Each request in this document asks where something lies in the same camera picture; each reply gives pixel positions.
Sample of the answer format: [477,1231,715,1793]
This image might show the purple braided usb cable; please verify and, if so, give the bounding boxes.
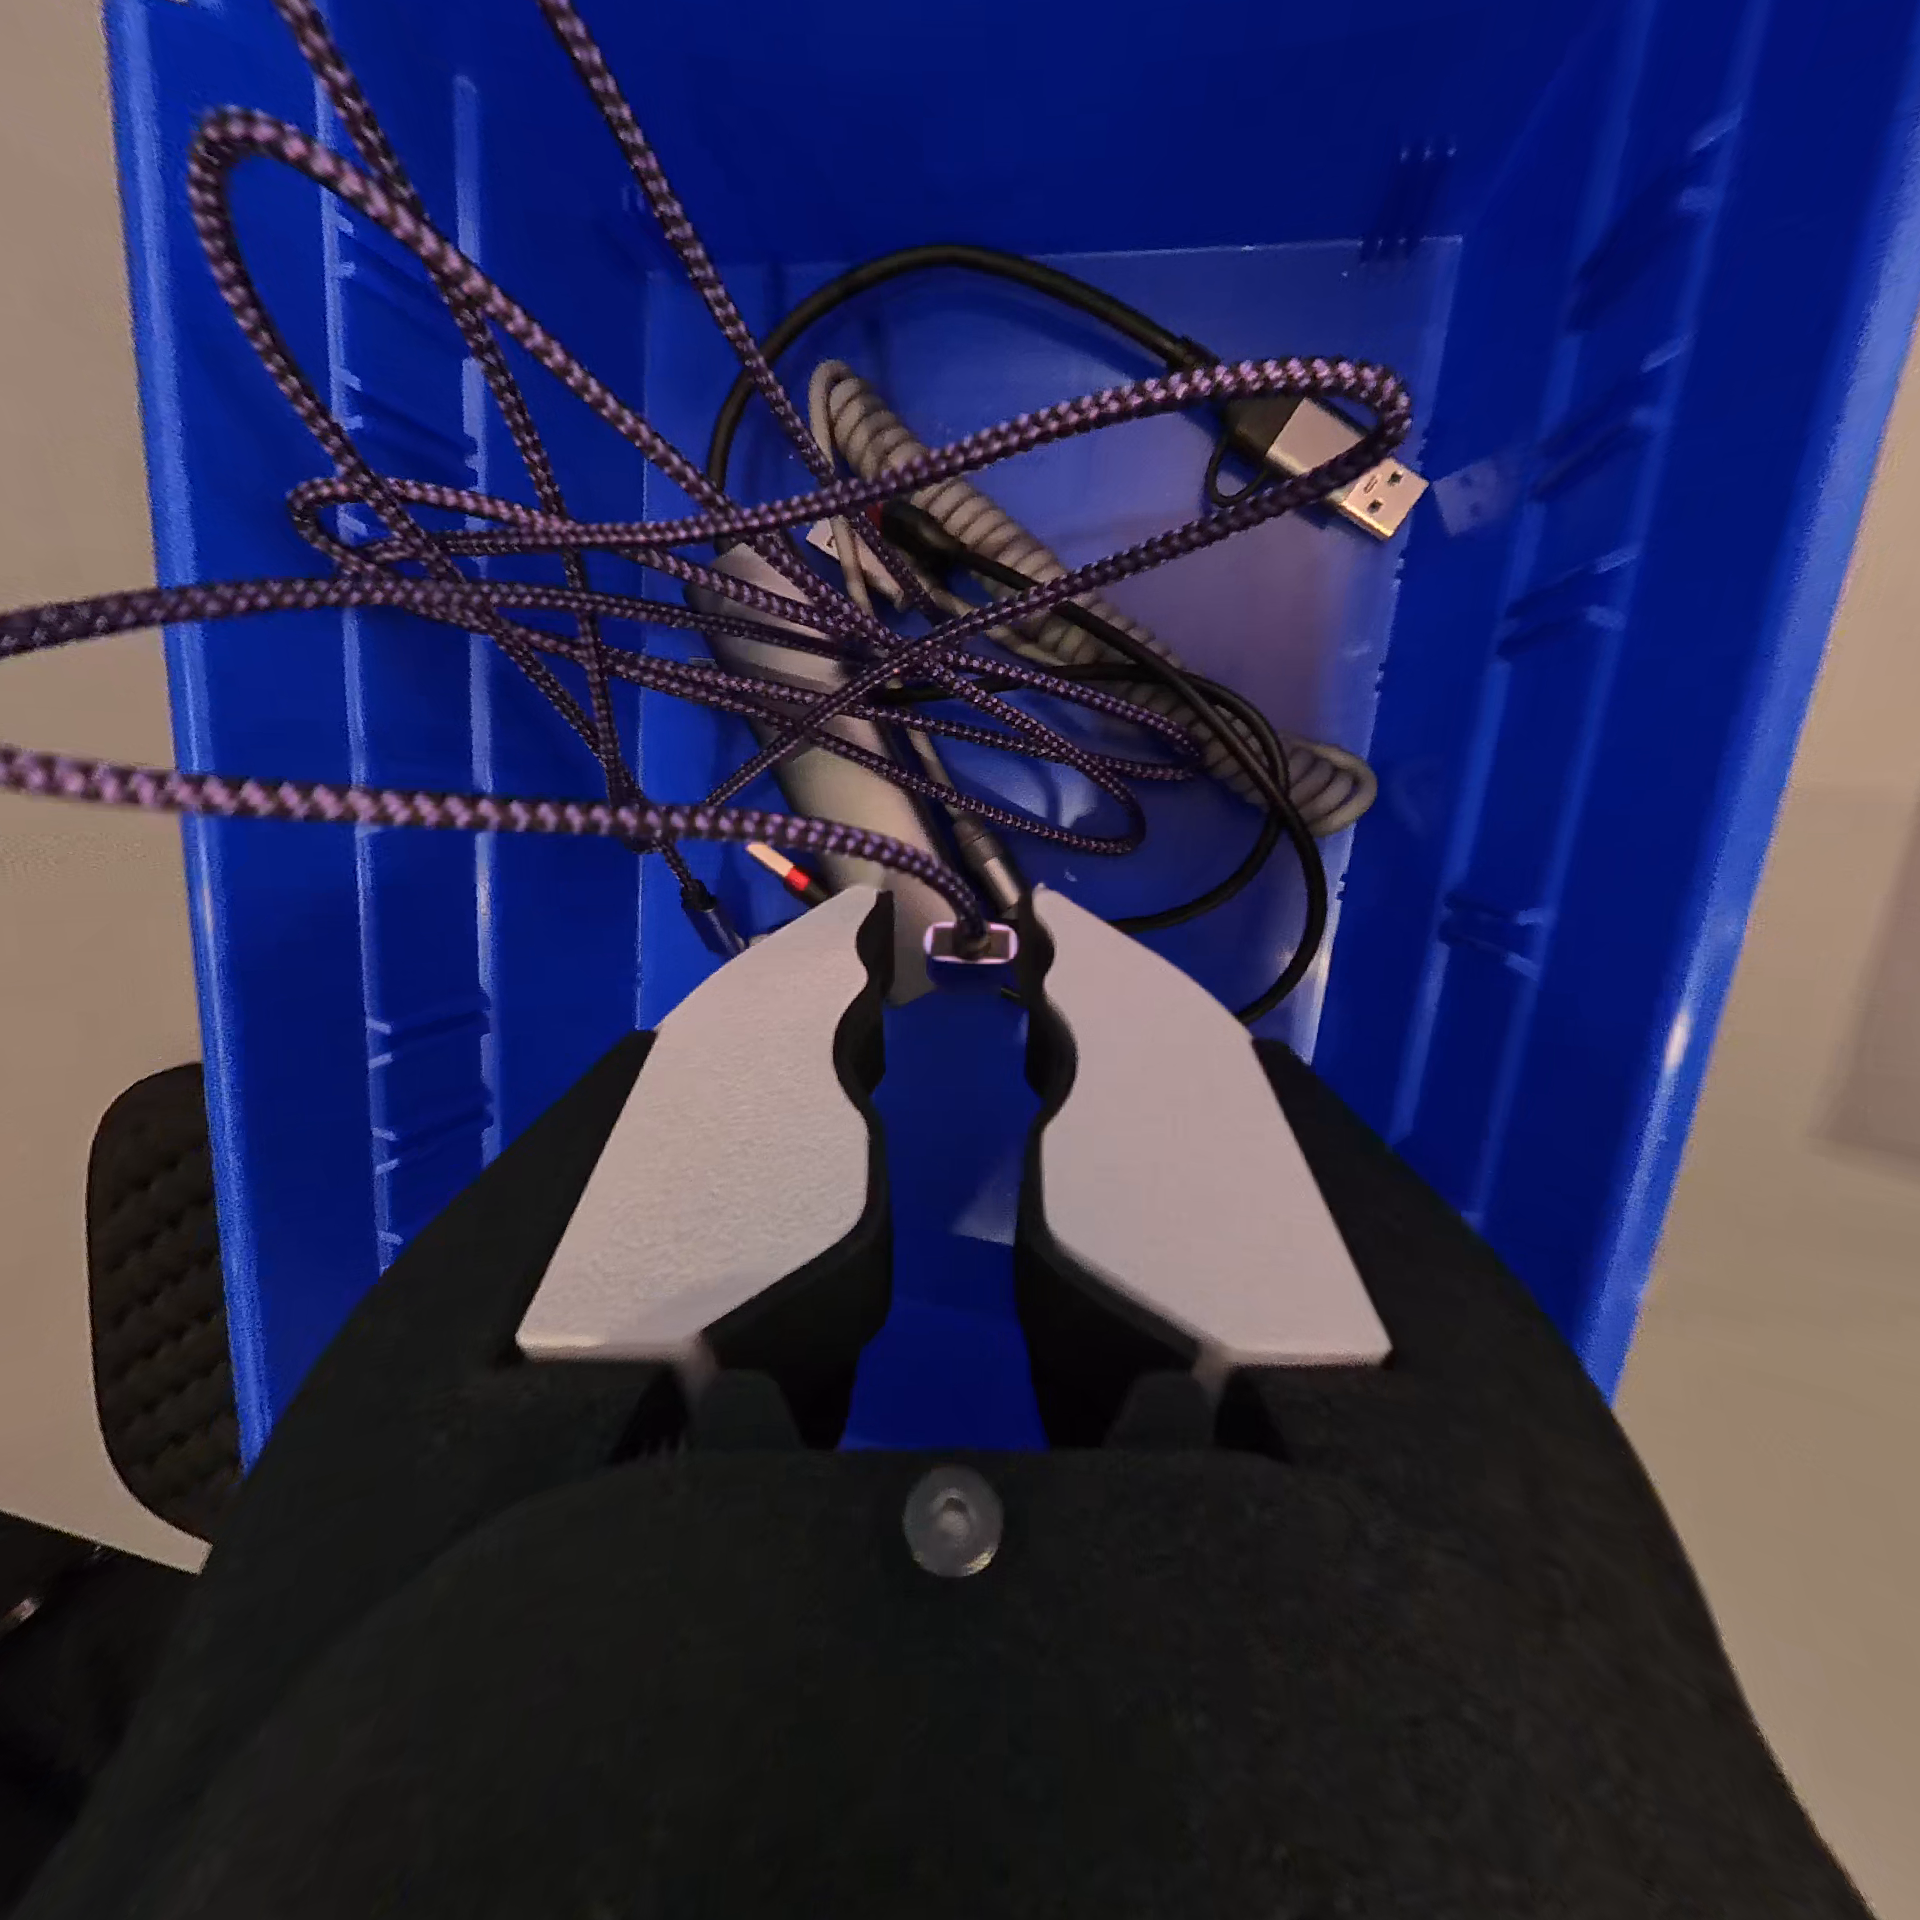
[0,0,1415,976]

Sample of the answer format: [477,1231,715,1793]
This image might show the black USB cable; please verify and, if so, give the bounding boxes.
[637,230,1464,1058]

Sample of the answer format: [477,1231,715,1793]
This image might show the grey coiled cable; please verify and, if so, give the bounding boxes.
[807,356,1378,829]

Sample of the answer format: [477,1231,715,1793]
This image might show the blue plastic storage bin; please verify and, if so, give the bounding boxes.
[102,0,1920,1464]

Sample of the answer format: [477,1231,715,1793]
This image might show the grey usb hub with cable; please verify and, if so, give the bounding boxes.
[680,244,1430,909]

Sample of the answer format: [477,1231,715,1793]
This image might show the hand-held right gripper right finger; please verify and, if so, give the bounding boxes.
[1016,886,1390,1367]

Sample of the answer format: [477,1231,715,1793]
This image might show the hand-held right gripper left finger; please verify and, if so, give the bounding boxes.
[515,884,896,1364]

